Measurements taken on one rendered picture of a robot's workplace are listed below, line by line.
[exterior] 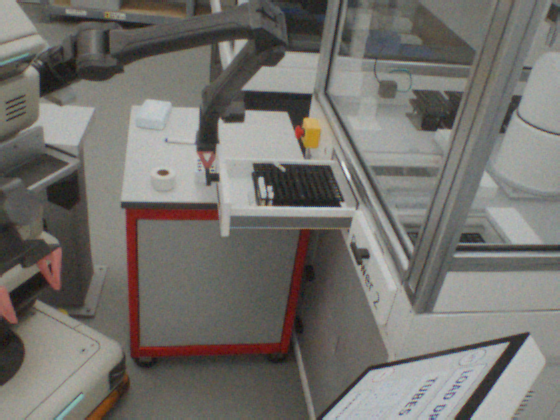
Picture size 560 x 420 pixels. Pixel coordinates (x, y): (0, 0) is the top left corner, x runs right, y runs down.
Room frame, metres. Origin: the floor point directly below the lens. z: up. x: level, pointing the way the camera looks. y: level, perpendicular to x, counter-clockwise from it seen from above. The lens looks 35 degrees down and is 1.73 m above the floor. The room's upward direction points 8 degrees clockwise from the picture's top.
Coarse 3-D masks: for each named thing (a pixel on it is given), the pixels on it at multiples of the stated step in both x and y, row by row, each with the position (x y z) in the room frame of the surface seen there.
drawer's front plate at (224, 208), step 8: (216, 144) 1.45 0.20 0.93; (216, 152) 1.43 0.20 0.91; (216, 160) 1.43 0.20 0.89; (224, 160) 1.37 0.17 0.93; (216, 168) 1.40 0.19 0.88; (224, 168) 1.33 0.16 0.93; (224, 176) 1.29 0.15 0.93; (224, 184) 1.25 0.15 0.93; (216, 192) 1.36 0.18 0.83; (224, 192) 1.22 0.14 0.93; (224, 200) 1.19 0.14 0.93; (224, 208) 1.18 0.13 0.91; (224, 216) 1.18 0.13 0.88; (224, 224) 1.18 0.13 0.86; (224, 232) 1.18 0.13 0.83
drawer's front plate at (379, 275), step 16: (352, 224) 1.22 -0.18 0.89; (352, 240) 1.20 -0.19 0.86; (368, 240) 1.11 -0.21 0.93; (352, 256) 1.17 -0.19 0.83; (368, 272) 1.06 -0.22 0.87; (384, 272) 1.00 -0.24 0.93; (368, 288) 1.04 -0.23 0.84; (384, 288) 0.97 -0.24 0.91; (384, 304) 0.95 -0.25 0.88; (384, 320) 0.95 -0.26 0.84
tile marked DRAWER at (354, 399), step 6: (366, 390) 0.60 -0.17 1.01; (348, 396) 0.61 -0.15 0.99; (354, 396) 0.60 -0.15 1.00; (360, 396) 0.59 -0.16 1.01; (366, 396) 0.58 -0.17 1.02; (348, 402) 0.59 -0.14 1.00; (354, 402) 0.58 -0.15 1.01; (360, 402) 0.57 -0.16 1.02; (342, 408) 0.57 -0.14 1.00; (348, 408) 0.57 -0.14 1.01; (354, 408) 0.56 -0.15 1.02; (336, 414) 0.56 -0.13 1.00; (342, 414) 0.55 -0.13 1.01; (348, 414) 0.55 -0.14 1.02
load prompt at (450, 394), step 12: (456, 372) 0.55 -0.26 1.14; (468, 372) 0.53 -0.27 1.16; (480, 372) 0.52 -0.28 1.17; (444, 384) 0.53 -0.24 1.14; (456, 384) 0.51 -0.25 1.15; (468, 384) 0.50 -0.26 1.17; (444, 396) 0.49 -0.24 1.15; (456, 396) 0.48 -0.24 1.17; (432, 408) 0.48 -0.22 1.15; (444, 408) 0.47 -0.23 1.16
